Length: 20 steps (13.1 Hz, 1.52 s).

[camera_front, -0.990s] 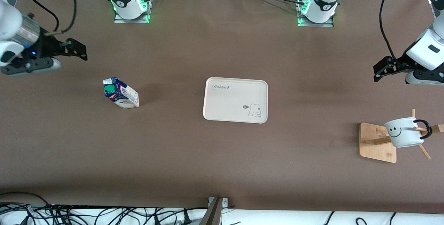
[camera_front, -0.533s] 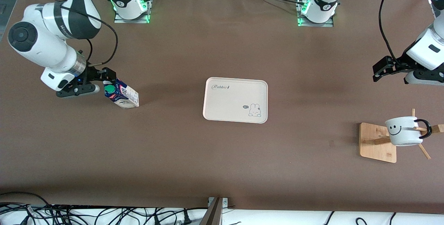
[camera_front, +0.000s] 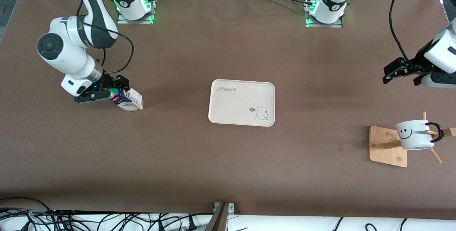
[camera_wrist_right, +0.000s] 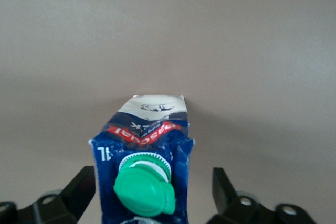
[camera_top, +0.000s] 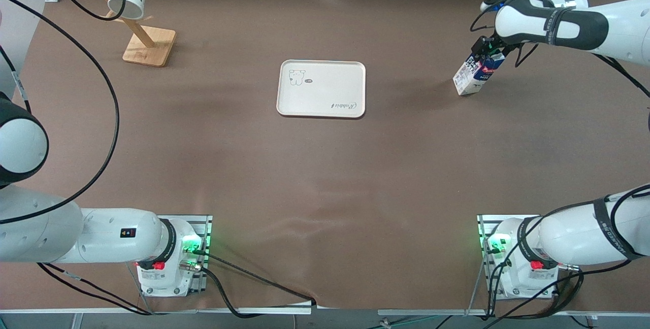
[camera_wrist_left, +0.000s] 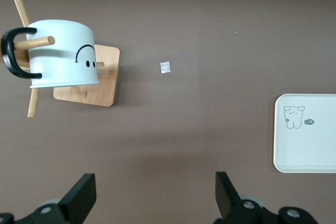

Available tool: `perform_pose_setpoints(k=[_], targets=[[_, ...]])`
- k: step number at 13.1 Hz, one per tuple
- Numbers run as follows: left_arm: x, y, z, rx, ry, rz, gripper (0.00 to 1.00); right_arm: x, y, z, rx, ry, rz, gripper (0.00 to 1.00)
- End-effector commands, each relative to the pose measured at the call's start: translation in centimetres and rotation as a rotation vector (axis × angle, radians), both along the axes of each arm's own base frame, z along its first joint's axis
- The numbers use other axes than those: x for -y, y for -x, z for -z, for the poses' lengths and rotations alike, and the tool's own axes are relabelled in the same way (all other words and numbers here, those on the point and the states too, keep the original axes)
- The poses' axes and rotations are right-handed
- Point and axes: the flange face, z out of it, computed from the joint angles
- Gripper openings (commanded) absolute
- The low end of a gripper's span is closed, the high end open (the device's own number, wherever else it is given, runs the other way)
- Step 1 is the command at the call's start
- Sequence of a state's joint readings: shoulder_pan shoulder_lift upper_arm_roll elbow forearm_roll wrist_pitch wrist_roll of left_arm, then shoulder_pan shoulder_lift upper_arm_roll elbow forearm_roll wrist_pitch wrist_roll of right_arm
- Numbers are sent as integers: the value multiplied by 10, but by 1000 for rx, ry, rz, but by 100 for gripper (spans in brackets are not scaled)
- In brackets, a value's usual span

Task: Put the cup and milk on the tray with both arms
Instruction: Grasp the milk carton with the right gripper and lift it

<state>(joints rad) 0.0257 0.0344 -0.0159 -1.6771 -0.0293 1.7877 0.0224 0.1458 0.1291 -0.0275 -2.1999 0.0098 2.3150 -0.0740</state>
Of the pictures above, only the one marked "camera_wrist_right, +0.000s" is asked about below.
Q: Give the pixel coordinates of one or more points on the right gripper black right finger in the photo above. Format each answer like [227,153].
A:
[223,192]

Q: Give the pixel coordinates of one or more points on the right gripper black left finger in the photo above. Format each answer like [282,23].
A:
[78,190]

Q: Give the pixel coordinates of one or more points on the blue milk carton green cap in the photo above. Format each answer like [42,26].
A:
[147,129]

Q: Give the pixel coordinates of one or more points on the brown table cover sheet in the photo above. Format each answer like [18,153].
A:
[168,37]

